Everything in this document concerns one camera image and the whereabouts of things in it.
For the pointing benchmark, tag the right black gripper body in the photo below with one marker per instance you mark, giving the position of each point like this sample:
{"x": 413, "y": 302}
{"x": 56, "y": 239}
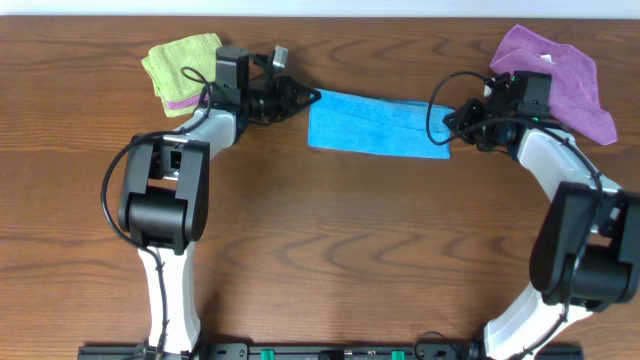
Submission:
{"x": 474, "y": 119}

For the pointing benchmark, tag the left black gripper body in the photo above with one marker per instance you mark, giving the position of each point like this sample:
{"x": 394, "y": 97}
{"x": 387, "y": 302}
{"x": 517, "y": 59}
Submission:
{"x": 281, "y": 100}

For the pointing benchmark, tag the blue microfibre cloth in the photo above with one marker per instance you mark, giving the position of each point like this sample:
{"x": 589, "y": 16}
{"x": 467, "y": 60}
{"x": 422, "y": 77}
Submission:
{"x": 398, "y": 128}

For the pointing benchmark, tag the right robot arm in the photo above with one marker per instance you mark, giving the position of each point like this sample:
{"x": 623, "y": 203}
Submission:
{"x": 586, "y": 255}

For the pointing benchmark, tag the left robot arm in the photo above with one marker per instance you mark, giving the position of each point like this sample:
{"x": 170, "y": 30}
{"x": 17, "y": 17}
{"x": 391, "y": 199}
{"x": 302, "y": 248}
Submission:
{"x": 163, "y": 208}

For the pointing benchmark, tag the purple folded cloth in stack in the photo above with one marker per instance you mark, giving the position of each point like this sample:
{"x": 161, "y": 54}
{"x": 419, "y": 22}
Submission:
{"x": 185, "y": 103}

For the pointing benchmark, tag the bottom green folded cloth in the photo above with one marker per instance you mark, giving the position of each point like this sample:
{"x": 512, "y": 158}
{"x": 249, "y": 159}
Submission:
{"x": 177, "y": 113}

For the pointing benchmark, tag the green folded cloth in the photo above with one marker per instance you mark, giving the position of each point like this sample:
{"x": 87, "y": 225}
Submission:
{"x": 177, "y": 113}
{"x": 165, "y": 62}

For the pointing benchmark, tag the purple crumpled cloth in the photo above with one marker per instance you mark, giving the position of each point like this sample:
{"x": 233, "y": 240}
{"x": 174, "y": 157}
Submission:
{"x": 574, "y": 95}

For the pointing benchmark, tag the top green folded cloth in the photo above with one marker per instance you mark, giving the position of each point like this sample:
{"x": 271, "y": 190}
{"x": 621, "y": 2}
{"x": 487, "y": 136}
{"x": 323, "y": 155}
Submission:
{"x": 165, "y": 62}

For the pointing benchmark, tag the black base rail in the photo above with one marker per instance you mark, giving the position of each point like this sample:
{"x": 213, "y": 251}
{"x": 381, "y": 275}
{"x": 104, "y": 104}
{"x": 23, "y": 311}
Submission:
{"x": 429, "y": 350}

